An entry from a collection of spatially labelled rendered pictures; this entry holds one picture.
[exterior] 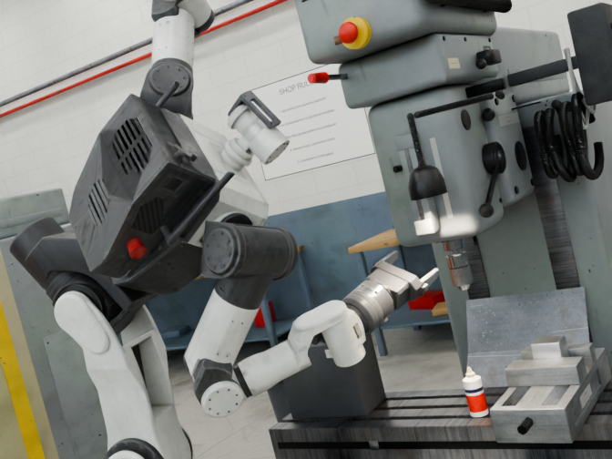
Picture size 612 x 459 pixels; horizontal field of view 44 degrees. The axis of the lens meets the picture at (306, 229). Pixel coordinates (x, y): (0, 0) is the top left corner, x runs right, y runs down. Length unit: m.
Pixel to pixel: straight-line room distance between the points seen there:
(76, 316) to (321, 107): 5.28
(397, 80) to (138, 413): 0.85
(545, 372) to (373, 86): 0.68
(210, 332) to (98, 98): 7.14
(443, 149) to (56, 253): 0.81
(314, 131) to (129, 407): 5.32
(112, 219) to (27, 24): 7.86
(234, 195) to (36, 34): 7.78
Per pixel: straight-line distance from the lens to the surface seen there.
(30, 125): 9.30
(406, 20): 1.47
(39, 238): 1.65
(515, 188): 1.77
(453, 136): 1.58
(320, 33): 1.55
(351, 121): 6.56
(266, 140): 1.42
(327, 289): 6.96
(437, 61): 1.54
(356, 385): 1.87
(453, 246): 1.69
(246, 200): 1.40
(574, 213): 2.00
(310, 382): 1.93
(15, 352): 2.89
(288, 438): 1.96
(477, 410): 1.73
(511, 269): 2.08
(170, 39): 1.69
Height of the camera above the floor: 1.53
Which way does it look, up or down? 4 degrees down
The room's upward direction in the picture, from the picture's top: 14 degrees counter-clockwise
